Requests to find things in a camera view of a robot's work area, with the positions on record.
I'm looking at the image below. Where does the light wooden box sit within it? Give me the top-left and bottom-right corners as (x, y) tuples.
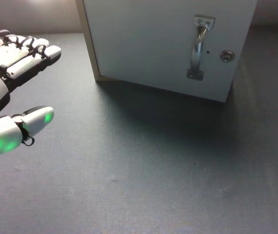
(75, 0), (110, 82)

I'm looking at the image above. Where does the silver keyhole lock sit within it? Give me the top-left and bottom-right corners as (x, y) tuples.
(219, 50), (236, 63)

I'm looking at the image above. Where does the grey table cloth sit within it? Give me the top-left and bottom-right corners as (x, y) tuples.
(0, 24), (278, 234)

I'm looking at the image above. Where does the dark brown wooden panel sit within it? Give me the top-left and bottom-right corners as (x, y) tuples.
(82, 0), (259, 103)

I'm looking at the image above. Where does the chrome door handle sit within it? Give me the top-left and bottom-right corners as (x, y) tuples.
(186, 14), (216, 81)

